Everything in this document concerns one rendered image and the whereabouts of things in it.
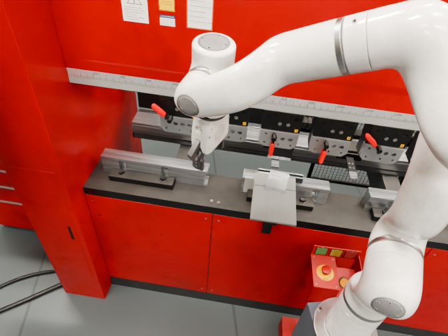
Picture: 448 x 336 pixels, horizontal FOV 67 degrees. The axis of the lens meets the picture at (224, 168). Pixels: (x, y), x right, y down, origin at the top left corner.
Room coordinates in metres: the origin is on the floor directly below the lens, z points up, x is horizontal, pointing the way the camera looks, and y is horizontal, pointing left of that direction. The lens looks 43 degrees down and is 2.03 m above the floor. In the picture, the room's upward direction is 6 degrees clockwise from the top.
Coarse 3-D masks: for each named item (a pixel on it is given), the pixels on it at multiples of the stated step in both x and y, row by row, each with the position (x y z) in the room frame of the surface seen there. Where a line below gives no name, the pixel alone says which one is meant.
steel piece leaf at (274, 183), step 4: (272, 176) 1.09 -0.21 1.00; (276, 176) 1.10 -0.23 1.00; (268, 180) 1.07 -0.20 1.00; (272, 180) 1.07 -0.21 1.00; (276, 180) 1.07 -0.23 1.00; (280, 180) 1.07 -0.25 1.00; (284, 180) 1.08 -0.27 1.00; (268, 184) 1.04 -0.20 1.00; (272, 184) 1.04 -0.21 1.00; (276, 184) 1.05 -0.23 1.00; (280, 184) 1.05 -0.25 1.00; (284, 184) 1.05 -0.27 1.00; (268, 188) 1.01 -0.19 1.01; (272, 188) 1.01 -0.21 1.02; (276, 188) 1.00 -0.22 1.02; (280, 188) 1.02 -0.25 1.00; (284, 188) 1.03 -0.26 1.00; (276, 192) 1.00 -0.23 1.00; (280, 192) 1.00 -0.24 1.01; (284, 192) 0.99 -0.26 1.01
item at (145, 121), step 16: (144, 112) 1.51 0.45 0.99; (144, 128) 1.41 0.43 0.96; (160, 128) 1.41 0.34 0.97; (256, 128) 1.46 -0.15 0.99; (224, 144) 1.37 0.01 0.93; (240, 144) 1.37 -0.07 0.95; (256, 144) 1.36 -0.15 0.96; (304, 144) 1.37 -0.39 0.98; (304, 160) 1.35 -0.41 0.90; (336, 160) 1.33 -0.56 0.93; (400, 160) 1.32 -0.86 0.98
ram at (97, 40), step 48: (96, 0) 1.13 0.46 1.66; (240, 0) 1.10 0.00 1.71; (288, 0) 1.09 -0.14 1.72; (336, 0) 1.08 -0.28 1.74; (384, 0) 1.07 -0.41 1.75; (96, 48) 1.14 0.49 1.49; (144, 48) 1.12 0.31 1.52; (240, 48) 1.10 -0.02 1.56; (288, 96) 1.08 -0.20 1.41; (336, 96) 1.07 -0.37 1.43; (384, 96) 1.06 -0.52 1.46
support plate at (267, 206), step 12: (264, 180) 1.07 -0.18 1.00; (288, 180) 1.08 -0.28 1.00; (264, 192) 0.99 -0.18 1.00; (288, 192) 1.01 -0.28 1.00; (252, 204) 0.92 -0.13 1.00; (264, 204) 0.93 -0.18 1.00; (276, 204) 0.93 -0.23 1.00; (288, 204) 0.94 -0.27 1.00; (252, 216) 0.86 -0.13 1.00; (264, 216) 0.86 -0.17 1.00; (276, 216) 0.87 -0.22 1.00; (288, 216) 0.88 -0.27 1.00
